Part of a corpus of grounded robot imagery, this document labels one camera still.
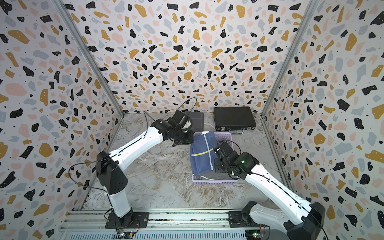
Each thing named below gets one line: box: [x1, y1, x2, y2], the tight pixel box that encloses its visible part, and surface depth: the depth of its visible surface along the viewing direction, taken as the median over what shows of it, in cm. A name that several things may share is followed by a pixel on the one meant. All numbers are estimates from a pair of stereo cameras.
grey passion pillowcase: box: [200, 171, 233, 180], surface depth 84 cm
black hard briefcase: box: [213, 106, 257, 134], surface depth 123 cm
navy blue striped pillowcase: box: [190, 131, 220, 175], surface depth 82 cm
